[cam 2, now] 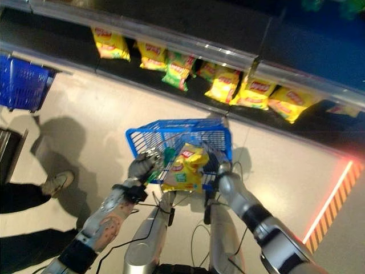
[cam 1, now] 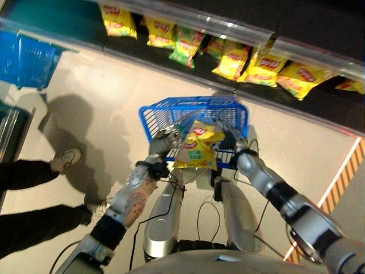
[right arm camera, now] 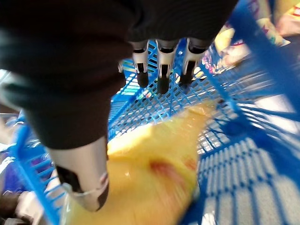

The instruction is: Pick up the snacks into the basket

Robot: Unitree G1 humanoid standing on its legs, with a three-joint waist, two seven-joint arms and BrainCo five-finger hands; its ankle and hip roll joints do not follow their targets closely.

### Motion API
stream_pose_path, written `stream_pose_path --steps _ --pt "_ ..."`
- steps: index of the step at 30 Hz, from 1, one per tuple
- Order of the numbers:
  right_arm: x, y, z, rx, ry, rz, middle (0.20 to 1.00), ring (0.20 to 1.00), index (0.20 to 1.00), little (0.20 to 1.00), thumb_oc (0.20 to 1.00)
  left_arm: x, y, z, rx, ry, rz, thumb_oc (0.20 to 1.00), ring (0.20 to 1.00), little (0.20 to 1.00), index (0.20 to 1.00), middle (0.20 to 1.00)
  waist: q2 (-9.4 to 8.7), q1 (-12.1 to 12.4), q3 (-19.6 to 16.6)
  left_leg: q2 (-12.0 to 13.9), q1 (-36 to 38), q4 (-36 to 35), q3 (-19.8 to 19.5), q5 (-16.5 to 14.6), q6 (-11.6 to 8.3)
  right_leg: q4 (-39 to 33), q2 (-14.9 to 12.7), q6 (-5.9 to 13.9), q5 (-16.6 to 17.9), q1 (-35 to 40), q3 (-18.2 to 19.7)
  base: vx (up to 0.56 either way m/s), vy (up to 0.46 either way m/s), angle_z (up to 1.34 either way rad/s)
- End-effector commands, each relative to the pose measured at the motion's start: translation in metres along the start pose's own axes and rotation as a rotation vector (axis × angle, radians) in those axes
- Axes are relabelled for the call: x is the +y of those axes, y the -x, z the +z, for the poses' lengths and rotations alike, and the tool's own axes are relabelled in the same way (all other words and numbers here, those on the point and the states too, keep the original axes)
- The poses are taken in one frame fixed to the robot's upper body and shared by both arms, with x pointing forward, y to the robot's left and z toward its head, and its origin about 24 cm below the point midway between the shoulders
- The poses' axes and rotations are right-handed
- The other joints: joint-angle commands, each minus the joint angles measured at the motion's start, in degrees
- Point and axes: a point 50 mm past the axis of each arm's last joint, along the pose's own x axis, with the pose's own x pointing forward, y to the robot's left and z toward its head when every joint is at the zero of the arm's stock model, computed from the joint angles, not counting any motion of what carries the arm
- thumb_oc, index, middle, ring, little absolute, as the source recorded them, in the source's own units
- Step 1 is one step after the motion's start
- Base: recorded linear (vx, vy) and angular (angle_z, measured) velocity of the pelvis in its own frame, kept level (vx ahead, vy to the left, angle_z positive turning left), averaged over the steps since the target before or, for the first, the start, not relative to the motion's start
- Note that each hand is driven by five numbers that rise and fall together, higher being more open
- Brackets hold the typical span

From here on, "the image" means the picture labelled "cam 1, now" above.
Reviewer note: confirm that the black shop shelf board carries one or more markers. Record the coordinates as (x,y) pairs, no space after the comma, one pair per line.
(319,109)

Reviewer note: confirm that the silver robot leg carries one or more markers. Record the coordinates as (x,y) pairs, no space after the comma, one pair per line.
(162,222)
(239,211)

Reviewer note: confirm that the person's leg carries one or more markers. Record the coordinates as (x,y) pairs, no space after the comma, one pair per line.
(25,172)
(37,225)

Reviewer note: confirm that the dark shelf unit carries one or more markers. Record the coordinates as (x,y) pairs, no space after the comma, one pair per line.
(11,128)

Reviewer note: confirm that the yellow chips bag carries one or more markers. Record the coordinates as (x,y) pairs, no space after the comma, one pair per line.
(303,78)
(118,23)
(232,62)
(196,145)
(161,32)
(352,85)
(263,70)

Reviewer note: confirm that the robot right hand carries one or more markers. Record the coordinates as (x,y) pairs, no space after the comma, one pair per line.
(229,141)

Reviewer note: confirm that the small green red chips bag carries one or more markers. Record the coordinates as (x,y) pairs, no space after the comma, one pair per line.
(215,47)

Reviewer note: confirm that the silver robot left leg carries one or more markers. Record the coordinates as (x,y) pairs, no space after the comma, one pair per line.
(162,222)

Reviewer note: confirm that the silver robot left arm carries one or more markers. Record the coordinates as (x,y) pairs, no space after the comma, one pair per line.
(128,199)

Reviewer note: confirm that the silver robot right leg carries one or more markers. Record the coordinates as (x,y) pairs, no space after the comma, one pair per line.
(239,211)

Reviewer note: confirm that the blue plastic shopping basket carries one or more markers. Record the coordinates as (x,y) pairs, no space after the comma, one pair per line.
(199,109)
(27,61)

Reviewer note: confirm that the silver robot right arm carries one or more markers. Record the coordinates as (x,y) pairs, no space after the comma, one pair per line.
(285,197)

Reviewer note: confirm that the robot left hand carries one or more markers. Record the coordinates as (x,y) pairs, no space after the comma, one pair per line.
(161,144)

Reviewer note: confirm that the orange black hazard floor tape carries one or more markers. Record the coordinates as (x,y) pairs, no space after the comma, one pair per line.
(345,171)

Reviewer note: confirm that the grey robot torso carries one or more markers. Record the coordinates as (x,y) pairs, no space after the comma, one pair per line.
(228,262)

